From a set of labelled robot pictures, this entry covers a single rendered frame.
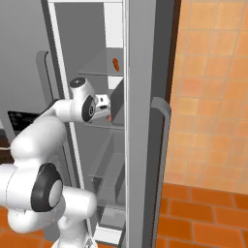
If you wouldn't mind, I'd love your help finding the clear fridge drawer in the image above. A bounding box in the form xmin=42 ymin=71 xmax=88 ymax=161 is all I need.
xmin=88 ymin=151 xmax=127 ymax=211

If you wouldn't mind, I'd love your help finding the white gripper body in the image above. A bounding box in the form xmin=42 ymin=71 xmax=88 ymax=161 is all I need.
xmin=93 ymin=107 xmax=111 ymax=123

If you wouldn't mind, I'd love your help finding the orange carrot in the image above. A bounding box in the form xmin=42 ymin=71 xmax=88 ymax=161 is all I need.
xmin=111 ymin=57 xmax=121 ymax=73

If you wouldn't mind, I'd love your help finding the black appliance front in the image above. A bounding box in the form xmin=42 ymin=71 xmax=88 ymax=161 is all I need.
xmin=7 ymin=110 xmax=42 ymax=133

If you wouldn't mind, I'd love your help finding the grey closed fridge door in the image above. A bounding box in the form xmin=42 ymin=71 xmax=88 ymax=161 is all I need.
xmin=0 ymin=0 xmax=71 ymax=137

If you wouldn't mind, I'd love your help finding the grey open door handle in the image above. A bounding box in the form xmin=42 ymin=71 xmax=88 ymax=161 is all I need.
xmin=150 ymin=96 xmax=172 ymax=248

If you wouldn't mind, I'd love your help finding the grey open fridge door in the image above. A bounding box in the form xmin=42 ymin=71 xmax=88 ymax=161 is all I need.
xmin=123 ymin=0 xmax=178 ymax=248

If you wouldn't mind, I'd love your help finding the glass fridge shelf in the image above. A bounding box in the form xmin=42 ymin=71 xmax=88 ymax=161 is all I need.
xmin=84 ymin=121 xmax=126 ymax=132
xmin=77 ymin=70 xmax=125 ymax=78

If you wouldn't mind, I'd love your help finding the grey closed door handle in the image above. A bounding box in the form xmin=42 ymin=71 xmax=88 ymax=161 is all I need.
xmin=35 ymin=49 xmax=56 ymax=108

